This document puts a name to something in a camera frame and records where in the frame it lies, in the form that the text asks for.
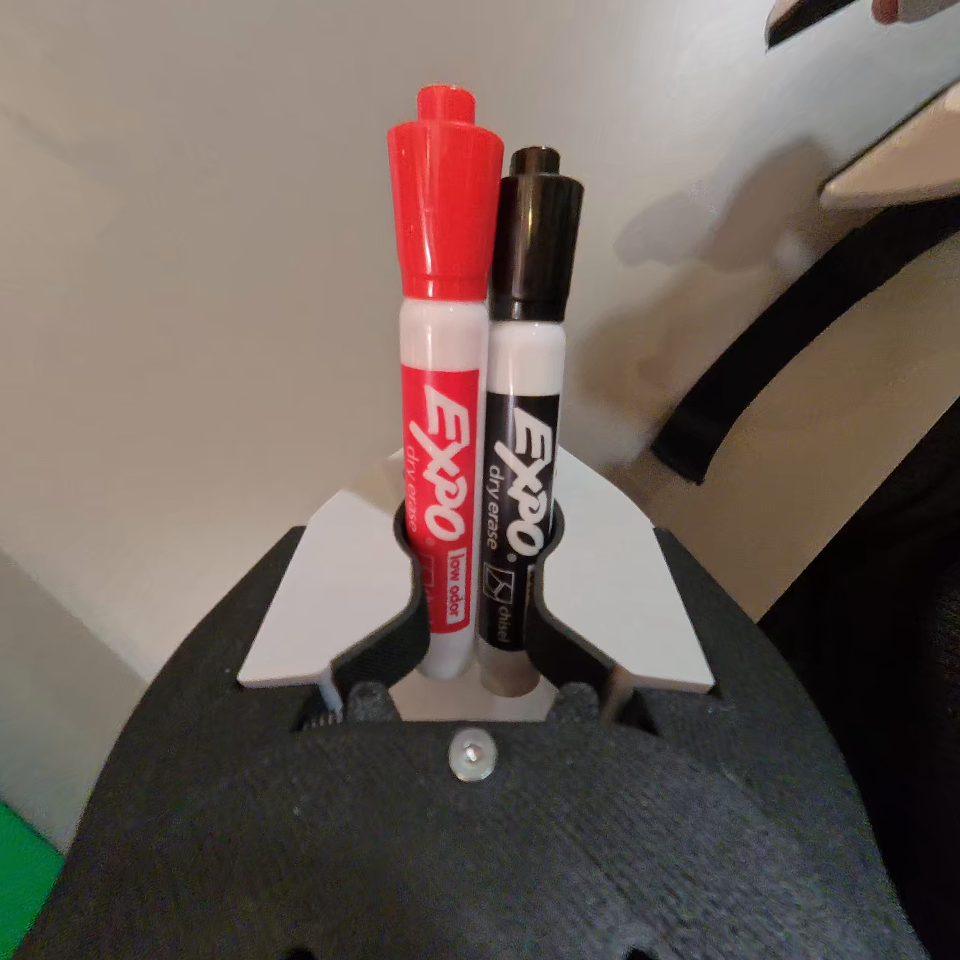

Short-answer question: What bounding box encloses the red dry erase marker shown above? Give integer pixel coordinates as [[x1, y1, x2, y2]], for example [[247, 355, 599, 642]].
[[386, 84, 505, 681]]

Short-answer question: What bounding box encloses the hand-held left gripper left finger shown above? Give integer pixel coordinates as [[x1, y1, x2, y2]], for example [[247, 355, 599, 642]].
[[236, 448, 432, 708]]

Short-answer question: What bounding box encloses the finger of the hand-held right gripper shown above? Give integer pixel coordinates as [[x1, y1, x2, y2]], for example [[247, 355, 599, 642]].
[[819, 97, 960, 211], [763, 0, 861, 52]]

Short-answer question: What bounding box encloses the black dry erase marker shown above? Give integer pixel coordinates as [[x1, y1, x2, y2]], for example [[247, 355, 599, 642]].
[[478, 146, 586, 697]]

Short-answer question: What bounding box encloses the black velcro strap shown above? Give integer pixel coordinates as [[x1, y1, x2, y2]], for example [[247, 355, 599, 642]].
[[649, 198, 960, 486]]

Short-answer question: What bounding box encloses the green cloth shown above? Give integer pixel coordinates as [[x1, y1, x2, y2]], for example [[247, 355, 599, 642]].
[[0, 797, 67, 935]]

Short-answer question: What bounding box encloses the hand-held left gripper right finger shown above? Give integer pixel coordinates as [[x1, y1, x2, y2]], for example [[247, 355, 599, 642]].
[[527, 454, 715, 724]]

